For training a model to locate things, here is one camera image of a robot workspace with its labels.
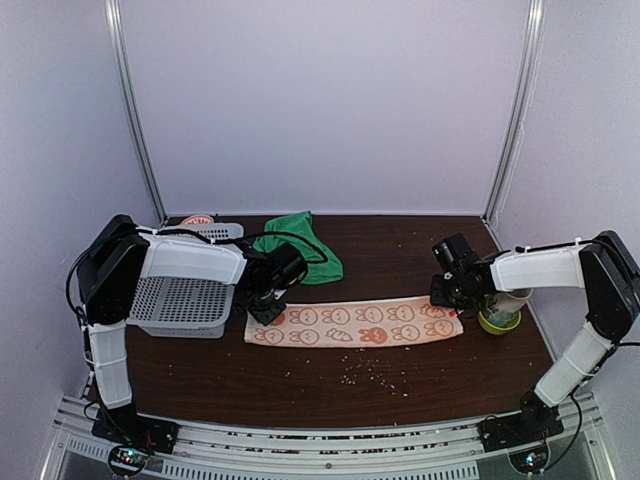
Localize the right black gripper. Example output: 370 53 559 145
430 273 478 309

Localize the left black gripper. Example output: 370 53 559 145
234 285 286 326

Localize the green microfiber towel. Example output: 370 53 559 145
253 211 344 286

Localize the orange bunny pattern towel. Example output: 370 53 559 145
244 296 464 349

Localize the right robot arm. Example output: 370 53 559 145
430 230 639 442

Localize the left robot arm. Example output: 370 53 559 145
75 215 299 444

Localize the white coral pattern mug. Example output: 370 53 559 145
485 289 532 316

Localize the green bowl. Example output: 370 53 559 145
477 311 522 336

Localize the white perforated plastic basket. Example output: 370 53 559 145
127 223 246 339

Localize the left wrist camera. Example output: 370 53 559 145
266 242 307 290

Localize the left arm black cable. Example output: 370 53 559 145
64 227 331 321

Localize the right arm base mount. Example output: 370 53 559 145
478 391 564 476

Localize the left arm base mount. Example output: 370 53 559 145
91 407 179 478

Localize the right aluminium frame post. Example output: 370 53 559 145
483 0 546 228

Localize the aluminium frame post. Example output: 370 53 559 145
483 0 546 228
104 0 168 224

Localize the left aluminium frame post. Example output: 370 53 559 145
104 0 168 224

